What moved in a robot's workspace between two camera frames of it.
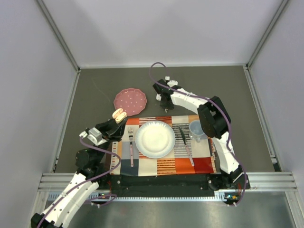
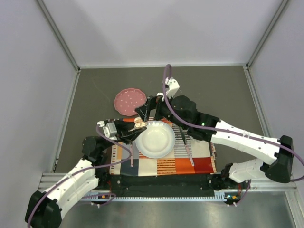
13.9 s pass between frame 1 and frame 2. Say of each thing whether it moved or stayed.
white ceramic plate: stayed
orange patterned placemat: stayed
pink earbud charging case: moved
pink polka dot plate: stayed
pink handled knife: stayed
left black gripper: moved
